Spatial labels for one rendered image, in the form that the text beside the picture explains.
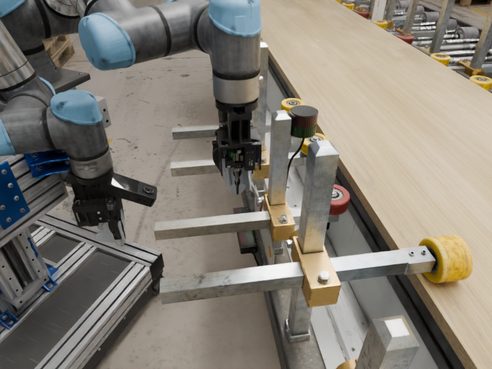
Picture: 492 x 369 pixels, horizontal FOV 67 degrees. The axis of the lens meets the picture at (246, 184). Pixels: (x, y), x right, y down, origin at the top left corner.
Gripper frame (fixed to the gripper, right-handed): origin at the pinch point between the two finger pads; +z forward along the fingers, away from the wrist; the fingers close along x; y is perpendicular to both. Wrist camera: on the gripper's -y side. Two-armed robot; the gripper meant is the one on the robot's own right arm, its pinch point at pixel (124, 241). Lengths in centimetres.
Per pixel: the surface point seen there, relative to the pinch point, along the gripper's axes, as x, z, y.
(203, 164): -24.4, -3.2, -19.9
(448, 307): 32, -8, -58
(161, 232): 1.2, -2.7, -8.8
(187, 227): 1.1, -3.4, -14.8
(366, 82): -66, -8, -85
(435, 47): -115, -4, -144
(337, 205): 3.6, -8.0, -48.4
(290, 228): 4.7, -3.4, -37.7
